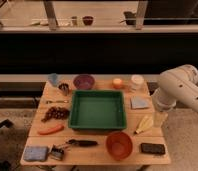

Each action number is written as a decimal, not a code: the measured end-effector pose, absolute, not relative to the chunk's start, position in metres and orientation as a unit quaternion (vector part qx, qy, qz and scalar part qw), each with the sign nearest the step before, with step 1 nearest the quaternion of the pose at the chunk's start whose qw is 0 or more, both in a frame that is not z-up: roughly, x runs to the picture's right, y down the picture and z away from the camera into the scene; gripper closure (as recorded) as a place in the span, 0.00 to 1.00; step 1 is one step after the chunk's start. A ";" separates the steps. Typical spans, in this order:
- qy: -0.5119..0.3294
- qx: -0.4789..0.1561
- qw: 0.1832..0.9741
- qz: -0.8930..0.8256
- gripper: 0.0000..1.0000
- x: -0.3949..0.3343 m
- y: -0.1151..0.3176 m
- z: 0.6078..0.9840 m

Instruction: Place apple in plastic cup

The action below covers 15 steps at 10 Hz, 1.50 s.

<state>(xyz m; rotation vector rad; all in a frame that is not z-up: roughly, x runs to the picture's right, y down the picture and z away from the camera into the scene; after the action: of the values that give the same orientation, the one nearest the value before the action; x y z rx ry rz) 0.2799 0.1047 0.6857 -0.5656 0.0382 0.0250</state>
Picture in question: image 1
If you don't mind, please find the wooden table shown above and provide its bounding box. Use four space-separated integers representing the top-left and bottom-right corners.
20 81 171 166

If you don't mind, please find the purple bowl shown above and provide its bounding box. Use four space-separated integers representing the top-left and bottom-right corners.
73 74 95 90

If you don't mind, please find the orange bowl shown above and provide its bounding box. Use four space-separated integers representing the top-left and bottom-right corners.
105 131 133 160

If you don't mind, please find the black sponge block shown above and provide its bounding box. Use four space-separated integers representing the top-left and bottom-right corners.
140 143 165 155

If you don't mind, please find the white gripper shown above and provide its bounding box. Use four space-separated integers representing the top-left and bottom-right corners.
152 97 167 128

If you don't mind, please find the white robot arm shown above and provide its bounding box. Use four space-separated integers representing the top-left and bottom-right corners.
151 64 198 127

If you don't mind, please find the metal fork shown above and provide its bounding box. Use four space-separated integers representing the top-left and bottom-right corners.
45 100 69 104

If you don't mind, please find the bunch of dark grapes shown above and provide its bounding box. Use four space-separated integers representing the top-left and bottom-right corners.
41 106 70 122

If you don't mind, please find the dark background pot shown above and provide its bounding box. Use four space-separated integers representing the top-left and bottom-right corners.
123 11 136 25

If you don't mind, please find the blue cloth square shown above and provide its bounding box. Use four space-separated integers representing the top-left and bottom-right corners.
130 97 149 109

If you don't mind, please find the small metal box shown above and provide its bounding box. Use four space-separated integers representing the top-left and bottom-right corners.
49 145 64 161

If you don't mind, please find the dark red background bowl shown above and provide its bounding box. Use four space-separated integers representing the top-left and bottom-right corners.
82 16 94 26

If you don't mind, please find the blue sponge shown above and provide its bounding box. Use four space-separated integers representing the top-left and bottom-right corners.
23 146 49 162

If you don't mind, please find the background small cup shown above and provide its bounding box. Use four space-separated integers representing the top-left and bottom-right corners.
71 16 78 26

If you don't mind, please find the blue plastic cup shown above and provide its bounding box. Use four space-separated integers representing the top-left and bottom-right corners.
48 73 59 87

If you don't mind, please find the small metal cup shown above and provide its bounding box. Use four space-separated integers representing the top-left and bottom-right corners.
58 83 69 96

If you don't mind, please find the orange carrot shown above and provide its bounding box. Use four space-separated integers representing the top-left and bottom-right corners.
37 124 64 135

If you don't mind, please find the green plastic tray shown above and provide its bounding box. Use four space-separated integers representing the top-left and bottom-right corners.
68 90 127 130

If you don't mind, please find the black handled peeler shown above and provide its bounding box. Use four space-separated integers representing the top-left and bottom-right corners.
57 139 98 148

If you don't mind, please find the orange apple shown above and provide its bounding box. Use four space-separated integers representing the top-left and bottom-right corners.
112 78 123 89

